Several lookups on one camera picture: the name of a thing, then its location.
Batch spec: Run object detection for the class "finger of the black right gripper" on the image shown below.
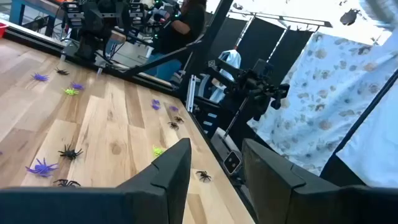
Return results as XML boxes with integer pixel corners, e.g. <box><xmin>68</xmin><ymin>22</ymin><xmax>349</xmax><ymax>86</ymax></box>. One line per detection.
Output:
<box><xmin>66</xmin><ymin>2</ymin><xmax>82</xmax><ymax>28</ymax></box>
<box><xmin>128</xmin><ymin>2</ymin><xmax>146</xmax><ymax>26</ymax></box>

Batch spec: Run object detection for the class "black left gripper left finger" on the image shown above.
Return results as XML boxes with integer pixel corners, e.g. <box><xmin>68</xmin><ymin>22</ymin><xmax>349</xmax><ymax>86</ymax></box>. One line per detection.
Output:
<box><xmin>0</xmin><ymin>138</ymin><xmax>192</xmax><ymax>224</ymax></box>

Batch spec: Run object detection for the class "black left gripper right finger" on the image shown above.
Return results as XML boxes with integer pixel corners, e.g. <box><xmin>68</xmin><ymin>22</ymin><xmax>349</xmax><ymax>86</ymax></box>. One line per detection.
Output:
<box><xmin>241</xmin><ymin>138</ymin><xmax>398</xmax><ymax>224</ymax></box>

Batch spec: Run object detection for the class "person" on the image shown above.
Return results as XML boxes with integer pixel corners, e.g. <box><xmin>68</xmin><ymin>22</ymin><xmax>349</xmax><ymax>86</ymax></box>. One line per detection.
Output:
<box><xmin>143</xmin><ymin>0</ymin><xmax>208</xmax><ymax>82</ymax></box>

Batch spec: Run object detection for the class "plain white sheet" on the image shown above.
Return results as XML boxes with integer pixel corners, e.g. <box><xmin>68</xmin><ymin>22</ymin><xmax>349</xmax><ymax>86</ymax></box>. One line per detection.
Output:
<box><xmin>335</xmin><ymin>79</ymin><xmax>398</xmax><ymax>189</ymax></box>

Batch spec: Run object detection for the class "light blue draped cloth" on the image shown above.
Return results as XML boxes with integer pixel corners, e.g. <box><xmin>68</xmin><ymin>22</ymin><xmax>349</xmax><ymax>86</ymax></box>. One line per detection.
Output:
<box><xmin>208</xmin><ymin>49</ymin><xmax>243</xmax><ymax>104</ymax></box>

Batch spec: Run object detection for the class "blue spotted sheet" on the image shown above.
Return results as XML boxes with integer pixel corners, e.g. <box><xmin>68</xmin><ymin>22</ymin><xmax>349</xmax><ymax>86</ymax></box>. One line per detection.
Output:
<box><xmin>247</xmin><ymin>30</ymin><xmax>398</xmax><ymax>177</ymax></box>

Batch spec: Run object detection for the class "black folding room divider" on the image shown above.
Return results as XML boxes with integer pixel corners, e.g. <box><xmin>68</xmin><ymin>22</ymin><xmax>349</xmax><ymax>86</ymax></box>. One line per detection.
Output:
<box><xmin>206</xmin><ymin>15</ymin><xmax>315</xmax><ymax>103</ymax></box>

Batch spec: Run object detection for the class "blue-grey metal table frame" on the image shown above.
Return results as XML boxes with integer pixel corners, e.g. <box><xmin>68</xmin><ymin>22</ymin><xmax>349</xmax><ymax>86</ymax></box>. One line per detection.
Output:
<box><xmin>8</xmin><ymin>0</ymin><xmax>66</xmax><ymax>37</ymax></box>

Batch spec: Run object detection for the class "small grey two-lens camera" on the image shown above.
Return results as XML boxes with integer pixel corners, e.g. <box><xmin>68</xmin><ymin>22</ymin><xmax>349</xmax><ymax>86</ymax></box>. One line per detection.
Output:
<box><xmin>222</xmin><ymin>150</ymin><xmax>243</xmax><ymax>176</ymax></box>

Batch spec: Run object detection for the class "silver aluminium bracket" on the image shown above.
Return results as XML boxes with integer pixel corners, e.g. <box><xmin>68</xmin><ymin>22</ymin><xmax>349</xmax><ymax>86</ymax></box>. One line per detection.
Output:
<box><xmin>185</xmin><ymin>73</ymin><xmax>198</xmax><ymax>113</ymax></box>

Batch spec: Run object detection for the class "metal overhead rail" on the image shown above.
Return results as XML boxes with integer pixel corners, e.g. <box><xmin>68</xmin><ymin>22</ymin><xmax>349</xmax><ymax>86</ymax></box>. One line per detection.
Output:
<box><xmin>228</xmin><ymin>9</ymin><xmax>333</xmax><ymax>32</ymax></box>

